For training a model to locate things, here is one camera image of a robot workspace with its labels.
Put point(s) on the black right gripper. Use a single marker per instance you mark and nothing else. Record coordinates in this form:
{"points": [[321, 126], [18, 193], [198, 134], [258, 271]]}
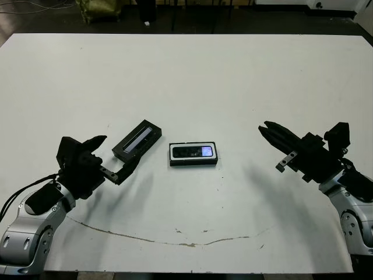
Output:
{"points": [[317, 163]]}

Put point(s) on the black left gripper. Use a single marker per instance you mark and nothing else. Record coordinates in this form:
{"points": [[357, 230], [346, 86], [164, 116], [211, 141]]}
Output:
{"points": [[83, 175]]}

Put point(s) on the black slim camera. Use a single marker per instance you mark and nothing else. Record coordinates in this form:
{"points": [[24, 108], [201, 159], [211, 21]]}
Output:
{"points": [[186, 151]]}

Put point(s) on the white cabinet with black knob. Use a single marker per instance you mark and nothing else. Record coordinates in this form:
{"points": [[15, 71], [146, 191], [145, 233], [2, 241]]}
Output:
{"points": [[335, 7]]}

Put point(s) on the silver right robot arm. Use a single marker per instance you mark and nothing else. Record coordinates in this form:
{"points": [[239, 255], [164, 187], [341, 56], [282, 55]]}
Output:
{"points": [[355, 221]]}

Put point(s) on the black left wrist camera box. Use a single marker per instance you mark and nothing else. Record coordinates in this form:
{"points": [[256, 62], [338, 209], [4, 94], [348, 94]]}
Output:
{"points": [[68, 150]]}

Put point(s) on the black box with white insert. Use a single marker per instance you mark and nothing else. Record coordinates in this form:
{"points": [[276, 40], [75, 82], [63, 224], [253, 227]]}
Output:
{"points": [[192, 163]]}

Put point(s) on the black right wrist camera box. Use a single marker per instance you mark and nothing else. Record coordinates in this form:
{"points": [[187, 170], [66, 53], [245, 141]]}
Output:
{"points": [[338, 136]]}

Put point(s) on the white board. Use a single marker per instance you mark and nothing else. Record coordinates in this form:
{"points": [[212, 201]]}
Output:
{"points": [[367, 17]]}

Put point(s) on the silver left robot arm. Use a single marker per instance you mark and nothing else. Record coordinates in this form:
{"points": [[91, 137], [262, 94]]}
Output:
{"points": [[26, 233]]}

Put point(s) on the olive green bag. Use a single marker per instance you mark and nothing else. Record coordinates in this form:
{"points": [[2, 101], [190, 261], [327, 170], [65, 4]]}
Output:
{"points": [[97, 10]]}

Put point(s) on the black box lid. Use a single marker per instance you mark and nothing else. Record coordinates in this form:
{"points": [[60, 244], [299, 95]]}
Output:
{"points": [[137, 141]]}

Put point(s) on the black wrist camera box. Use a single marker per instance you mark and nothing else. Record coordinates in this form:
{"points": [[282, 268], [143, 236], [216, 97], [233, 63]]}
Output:
{"points": [[68, 150], [338, 136]]}

